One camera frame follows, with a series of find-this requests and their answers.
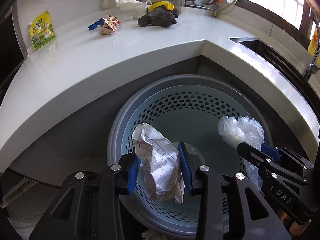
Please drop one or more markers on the yellow green refill pouch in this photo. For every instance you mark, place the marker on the yellow green refill pouch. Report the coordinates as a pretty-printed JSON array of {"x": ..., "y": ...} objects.
[{"x": 41, "y": 30}]

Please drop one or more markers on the clear plastic bag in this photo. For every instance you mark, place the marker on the clear plastic bag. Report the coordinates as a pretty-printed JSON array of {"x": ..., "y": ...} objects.
[{"x": 243, "y": 129}]

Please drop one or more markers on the grey perforated trash bin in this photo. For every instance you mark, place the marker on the grey perforated trash bin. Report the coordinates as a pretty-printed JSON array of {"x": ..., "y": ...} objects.
[{"x": 183, "y": 108}]

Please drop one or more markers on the yellow detergent bottle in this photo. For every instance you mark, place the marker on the yellow detergent bottle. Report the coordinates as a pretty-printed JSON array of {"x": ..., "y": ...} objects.
[{"x": 313, "y": 39}]

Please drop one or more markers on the chrome sink faucet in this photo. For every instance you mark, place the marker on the chrome sink faucet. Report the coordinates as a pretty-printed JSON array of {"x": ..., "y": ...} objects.
[{"x": 312, "y": 68}]

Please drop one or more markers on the yellow plastic lid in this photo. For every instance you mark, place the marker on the yellow plastic lid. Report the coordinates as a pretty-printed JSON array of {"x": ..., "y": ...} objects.
[{"x": 167, "y": 5}]

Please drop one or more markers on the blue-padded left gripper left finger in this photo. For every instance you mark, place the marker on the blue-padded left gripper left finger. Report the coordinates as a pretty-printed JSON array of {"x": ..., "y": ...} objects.
[{"x": 133, "y": 173}]

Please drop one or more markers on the black kitchen sink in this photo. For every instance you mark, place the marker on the black kitchen sink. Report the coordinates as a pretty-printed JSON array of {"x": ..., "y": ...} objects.
[{"x": 287, "y": 69}]

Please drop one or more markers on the window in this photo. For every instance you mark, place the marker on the window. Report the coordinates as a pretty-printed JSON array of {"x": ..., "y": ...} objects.
[{"x": 290, "y": 15}]

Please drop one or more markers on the red white snack wrapper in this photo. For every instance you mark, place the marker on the red white snack wrapper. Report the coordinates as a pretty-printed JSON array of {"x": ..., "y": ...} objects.
[{"x": 109, "y": 25}]

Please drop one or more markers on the white tissue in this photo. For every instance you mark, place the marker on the white tissue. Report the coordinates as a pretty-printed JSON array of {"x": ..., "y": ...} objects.
[{"x": 127, "y": 4}]

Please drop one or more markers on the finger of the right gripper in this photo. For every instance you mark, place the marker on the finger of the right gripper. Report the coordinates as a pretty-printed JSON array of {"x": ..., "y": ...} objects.
[
  {"x": 251, "y": 154},
  {"x": 270, "y": 151}
]

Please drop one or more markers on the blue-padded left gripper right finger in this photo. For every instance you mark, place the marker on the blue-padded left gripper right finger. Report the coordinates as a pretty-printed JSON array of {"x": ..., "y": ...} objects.
[{"x": 187, "y": 172}]

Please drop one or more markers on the dark grey cloth rag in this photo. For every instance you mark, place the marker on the dark grey cloth rag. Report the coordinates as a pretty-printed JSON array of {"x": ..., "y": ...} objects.
[{"x": 160, "y": 16}]

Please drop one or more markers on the white grid paper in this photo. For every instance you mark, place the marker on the white grid paper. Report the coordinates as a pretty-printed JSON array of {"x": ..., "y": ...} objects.
[{"x": 160, "y": 164}]

